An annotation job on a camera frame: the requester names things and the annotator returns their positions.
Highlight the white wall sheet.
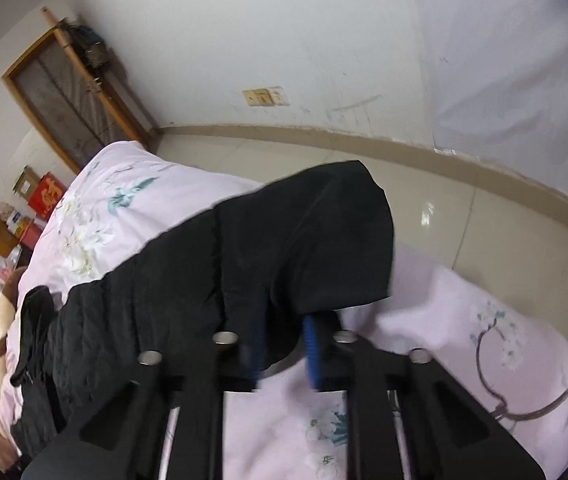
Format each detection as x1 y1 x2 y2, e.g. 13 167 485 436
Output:
404 0 568 211

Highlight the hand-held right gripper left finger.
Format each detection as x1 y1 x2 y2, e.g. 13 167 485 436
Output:
21 302 267 480

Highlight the pink floral bedsheet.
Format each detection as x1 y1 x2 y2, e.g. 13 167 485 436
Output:
6 141 568 480

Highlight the large red gift box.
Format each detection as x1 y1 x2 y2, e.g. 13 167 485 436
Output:
28 172 67 218

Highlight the wooden mesh door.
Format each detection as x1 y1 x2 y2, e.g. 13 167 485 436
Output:
1 27 152 176

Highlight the wall socket plate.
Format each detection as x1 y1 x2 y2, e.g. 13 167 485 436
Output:
242 86 289 107

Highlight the cardboard box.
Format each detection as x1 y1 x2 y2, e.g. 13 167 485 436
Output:
12 166 40 198

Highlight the black padded jacket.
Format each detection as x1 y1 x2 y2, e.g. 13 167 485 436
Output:
10 160 395 456

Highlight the small red box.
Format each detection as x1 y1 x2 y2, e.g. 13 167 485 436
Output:
16 220 45 250

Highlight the white plastic bag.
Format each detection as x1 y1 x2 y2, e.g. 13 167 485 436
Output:
0 255 27 293

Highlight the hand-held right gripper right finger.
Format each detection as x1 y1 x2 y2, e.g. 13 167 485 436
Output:
303 312 547 480

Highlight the bamboo pole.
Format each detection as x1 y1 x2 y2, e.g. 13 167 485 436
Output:
41 6 102 88

